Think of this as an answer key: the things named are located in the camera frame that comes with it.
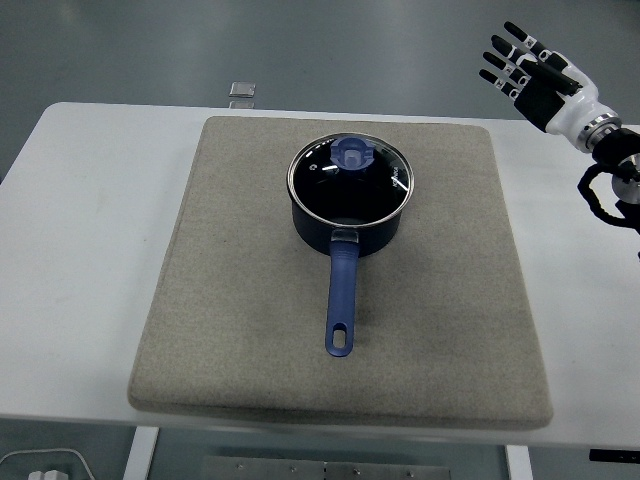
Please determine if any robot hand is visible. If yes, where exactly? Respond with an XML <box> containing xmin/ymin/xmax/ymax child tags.
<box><xmin>478</xmin><ymin>20</ymin><xmax>616</xmax><ymax>140</ymax></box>

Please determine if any glass lid with blue knob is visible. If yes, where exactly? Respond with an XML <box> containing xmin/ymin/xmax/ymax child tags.
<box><xmin>285</xmin><ymin>131</ymin><xmax>417</xmax><ymax>229</ymax></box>

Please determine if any black bar under table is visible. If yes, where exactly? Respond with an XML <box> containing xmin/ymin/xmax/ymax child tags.
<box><xmin>588</xmin><ymin>448</ymin><xmax>640</xmax><ymax>462</ymax></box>

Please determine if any white table leg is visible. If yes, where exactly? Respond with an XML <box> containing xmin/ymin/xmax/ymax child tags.
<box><xmin>122</xmin><ymin>427</ymin><xmax>160</xmax><ymax>480</ymax></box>
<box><xmin>504</xmin><ymin>444</ymin><xmax>532</xmax><ymax>480</ymax></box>

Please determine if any beige fabric mat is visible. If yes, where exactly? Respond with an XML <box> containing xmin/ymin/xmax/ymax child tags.
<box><xmin>127</xmin><ymin>115</ymin><xmax>555</xmax><ymax>431</ymax></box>

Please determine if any grey metal plate with screws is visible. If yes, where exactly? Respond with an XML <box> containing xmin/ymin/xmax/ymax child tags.
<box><xmin>202</xmin><ymin>454</ymin><xmax>451</xmax><ymax>480</ymax></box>

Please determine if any dark blue handled saucepan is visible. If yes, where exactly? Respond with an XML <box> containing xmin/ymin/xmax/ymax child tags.
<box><xmin>289</xmin><ymin>187</ymin><xmax>405</xmax><ymax>358</ymax></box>

